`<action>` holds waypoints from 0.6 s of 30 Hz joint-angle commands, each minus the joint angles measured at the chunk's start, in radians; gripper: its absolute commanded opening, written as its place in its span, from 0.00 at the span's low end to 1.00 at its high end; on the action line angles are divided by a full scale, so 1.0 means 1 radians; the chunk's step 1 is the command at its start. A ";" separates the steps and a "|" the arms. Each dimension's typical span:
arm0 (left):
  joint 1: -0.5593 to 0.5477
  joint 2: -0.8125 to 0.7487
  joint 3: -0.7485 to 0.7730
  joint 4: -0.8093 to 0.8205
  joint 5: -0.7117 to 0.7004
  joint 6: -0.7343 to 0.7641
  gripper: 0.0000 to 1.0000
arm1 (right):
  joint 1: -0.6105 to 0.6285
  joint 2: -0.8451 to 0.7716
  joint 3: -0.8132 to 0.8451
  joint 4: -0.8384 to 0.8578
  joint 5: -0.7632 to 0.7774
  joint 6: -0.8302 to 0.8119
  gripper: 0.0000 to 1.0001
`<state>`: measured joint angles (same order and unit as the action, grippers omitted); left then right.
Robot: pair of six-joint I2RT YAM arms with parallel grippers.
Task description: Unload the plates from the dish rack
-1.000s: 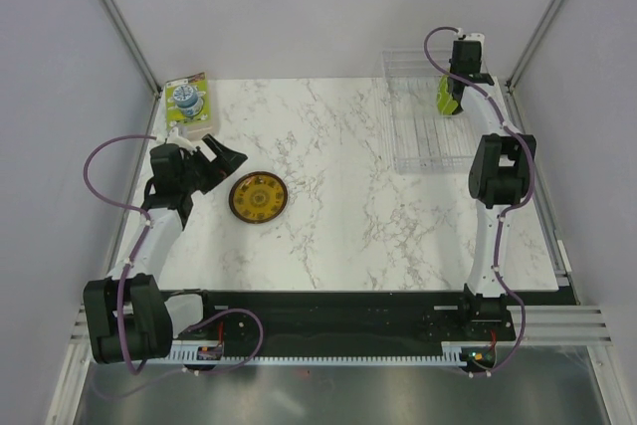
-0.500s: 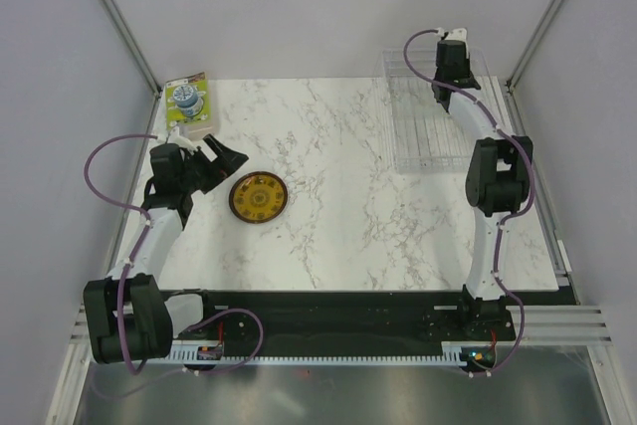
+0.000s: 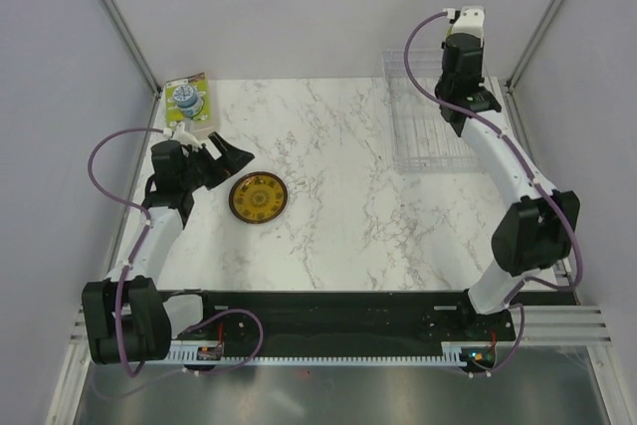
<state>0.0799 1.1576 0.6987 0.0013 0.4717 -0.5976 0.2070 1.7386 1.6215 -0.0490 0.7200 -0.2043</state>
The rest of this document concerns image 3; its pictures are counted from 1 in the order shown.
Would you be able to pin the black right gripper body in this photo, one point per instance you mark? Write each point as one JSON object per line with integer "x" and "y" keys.
{"x": 440, "y": 88}

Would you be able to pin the aluminium frame post right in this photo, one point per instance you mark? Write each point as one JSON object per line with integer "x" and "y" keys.
{"x": 545, "y": 21}

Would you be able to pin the aluminium rail front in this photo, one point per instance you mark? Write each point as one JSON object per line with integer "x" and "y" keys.
{"x": 562, "y": 325}

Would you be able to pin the green box with wooden base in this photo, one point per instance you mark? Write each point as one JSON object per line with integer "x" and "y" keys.
{"x": 187, "y": 101}

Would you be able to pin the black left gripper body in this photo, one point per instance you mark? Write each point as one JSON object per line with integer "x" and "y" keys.
{"x": 194, "y": 177}

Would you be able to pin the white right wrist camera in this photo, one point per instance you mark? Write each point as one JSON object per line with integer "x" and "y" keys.
{"x": 468, "y": 20}

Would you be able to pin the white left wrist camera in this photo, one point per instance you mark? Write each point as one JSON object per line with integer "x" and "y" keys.
{"x": 182, "y": 135}

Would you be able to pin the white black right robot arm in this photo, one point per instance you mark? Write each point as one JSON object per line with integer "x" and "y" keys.
{"x": 538, "y": 228}

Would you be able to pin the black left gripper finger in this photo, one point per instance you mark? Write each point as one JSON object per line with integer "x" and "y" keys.
{"x": 232, "y": 159}
{"x": 200, "y": 158}

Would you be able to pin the aluminium frame post left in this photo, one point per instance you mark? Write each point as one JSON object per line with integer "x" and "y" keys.
{"x": 125, "y": 34}

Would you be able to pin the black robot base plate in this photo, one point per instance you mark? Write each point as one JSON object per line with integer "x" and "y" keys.
{"x": 215, "y": 302}

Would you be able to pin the white wire dish rack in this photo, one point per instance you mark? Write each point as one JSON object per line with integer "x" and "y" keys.
{"x": 422, "y": 142}

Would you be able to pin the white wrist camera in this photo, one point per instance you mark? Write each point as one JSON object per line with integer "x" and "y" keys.
{"x": 468, "y": 20}
{"x": 182, "y": 135}

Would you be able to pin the yellow patterned plate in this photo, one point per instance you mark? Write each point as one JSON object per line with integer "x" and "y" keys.
{"x": 258, "y": 197}

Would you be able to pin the white slotted cable duct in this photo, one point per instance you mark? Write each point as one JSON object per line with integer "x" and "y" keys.
{"x": 208, "y": 353}

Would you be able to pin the aluminium frame post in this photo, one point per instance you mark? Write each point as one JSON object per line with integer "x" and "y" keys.
{"x": 125, "y": 34}
{"x": 545, "y": 21}

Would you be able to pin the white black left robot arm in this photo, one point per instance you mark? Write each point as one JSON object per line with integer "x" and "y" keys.
{"x": 126, "y": 316}

